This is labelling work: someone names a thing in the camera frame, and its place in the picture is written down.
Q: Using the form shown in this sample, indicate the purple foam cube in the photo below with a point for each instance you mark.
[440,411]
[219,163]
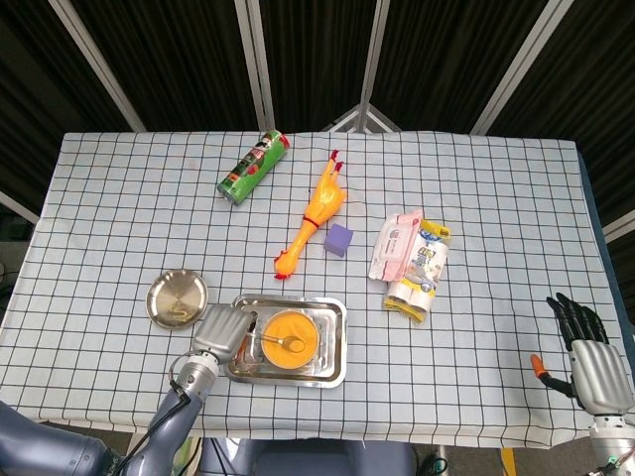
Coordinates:
[339,240]

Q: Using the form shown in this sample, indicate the round metal plate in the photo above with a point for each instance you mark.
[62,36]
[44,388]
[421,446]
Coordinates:
[173,297]

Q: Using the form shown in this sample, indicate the small metal spoon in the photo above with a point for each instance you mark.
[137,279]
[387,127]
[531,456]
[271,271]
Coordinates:
[292,344]

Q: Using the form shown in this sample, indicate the yellow white bag rolls pack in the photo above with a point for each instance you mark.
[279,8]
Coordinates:
[426,258]

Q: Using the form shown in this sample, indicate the blue checked tablecloth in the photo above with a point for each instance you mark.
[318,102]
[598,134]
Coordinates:
[124,223]

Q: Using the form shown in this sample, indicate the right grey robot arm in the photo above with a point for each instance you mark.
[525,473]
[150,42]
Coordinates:
[612,441]

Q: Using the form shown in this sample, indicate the pink wet wipes pack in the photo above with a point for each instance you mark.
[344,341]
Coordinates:
[392,248]

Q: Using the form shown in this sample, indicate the blue chair seat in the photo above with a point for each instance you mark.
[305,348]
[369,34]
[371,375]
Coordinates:
[322,458]

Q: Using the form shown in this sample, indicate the dark folding screen white frames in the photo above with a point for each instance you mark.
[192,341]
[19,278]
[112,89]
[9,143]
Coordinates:
[188,59]

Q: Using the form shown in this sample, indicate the rectangular metal tray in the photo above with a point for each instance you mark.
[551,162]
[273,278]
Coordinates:
[332,357]

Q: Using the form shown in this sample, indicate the yellow rubber chicken toy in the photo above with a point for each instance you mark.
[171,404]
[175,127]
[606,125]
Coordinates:
[325,198]

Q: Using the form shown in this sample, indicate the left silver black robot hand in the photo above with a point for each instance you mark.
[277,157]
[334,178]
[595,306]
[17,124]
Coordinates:
[220,332]

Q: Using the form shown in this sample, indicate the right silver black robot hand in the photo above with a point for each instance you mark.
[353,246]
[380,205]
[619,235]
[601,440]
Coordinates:
[597,372]

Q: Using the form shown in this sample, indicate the green chips can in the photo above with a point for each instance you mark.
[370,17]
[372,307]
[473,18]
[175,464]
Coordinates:
[253,166]

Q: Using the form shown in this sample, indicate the white bowl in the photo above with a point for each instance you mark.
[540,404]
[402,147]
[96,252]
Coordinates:
[291,367]

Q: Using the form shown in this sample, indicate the yellow-orange powder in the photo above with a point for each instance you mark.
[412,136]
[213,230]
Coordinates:
[288,322]

